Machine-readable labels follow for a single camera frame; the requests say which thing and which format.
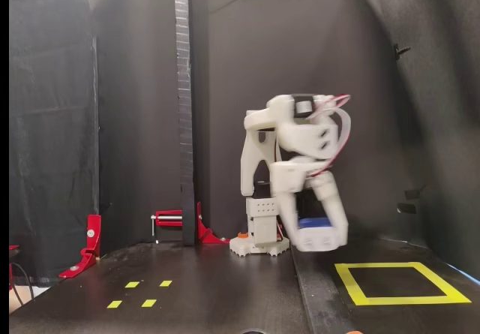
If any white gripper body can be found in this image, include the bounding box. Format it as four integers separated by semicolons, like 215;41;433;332
268;156;338;202

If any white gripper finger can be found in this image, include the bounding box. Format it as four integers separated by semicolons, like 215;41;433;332
313;178;350;248
275;193;303;251

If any blue and white charger plug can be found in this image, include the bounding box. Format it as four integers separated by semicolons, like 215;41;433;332
294;216;341;253

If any black tape piece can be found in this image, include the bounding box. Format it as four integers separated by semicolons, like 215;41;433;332
396;202;419;216

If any black flat strip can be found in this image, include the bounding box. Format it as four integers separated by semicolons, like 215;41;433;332
289;249;360;334

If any yellow tape square outline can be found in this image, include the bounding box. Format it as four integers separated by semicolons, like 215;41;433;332
334;261;473;308

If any red screw clamp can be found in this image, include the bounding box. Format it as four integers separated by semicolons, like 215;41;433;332
150;209;184;245

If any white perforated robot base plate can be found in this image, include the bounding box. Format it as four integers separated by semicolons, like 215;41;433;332
229;236;290;258

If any red white black servo cable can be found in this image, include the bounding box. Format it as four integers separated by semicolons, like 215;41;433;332
310;92;354;170

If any red metal corner bracket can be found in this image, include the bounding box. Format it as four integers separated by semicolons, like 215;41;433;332
196;201;232;245
58;214;103;279

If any black vertical post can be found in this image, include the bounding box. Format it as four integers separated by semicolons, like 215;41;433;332
173;0;197;248

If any thin black cable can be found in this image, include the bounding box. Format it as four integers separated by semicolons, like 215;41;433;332
9;261;35;308

